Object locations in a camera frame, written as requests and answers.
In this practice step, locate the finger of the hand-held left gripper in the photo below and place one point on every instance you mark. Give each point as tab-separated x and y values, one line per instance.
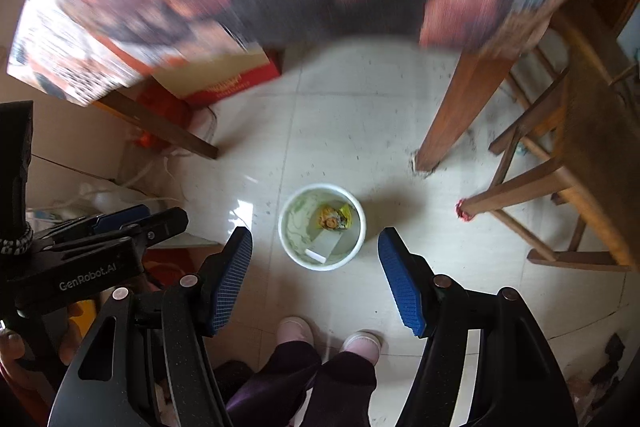
125	213
160	227

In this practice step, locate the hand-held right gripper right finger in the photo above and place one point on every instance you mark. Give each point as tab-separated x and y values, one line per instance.
405	282

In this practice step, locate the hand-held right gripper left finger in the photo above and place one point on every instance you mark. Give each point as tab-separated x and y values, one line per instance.
230	277

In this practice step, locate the white plastic bucket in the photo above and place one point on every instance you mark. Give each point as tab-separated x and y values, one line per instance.
295	227

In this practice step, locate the person's left forearm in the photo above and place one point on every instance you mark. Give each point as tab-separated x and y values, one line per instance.
17	392

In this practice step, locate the person's left hand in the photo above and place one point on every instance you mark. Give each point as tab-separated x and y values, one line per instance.
11	344

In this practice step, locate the pink slipper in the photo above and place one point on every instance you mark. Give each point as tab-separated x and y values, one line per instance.
295	332
362	343

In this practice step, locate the white paper scrap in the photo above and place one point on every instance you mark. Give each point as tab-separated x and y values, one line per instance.
325	243

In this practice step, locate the yellow snack wrapper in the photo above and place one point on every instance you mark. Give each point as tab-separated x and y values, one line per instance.
332	217

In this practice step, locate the orange plastic bag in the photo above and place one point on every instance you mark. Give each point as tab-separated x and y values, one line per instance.
160	104

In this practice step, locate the person's right leg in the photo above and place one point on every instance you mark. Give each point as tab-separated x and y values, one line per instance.
345	389

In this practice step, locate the red cardboard box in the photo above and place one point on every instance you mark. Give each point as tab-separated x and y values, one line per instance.
225	82

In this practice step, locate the wooden table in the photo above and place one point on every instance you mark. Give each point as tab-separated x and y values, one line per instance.
450	117

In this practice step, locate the printed tablecloth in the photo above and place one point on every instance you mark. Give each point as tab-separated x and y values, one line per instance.
150	7

